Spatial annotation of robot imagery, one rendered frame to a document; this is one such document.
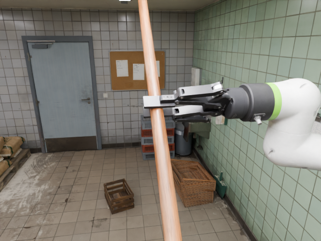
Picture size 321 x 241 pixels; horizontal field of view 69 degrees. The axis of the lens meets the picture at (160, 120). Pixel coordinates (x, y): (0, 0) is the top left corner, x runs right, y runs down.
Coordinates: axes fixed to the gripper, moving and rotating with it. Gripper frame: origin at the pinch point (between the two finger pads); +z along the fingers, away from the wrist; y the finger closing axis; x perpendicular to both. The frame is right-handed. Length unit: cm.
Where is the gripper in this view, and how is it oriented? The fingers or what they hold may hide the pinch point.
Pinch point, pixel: (157, 106)
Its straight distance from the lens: 53.9
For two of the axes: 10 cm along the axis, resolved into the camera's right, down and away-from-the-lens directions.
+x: -1.2, -8.3, 5.5
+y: -0.8, 5.6, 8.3
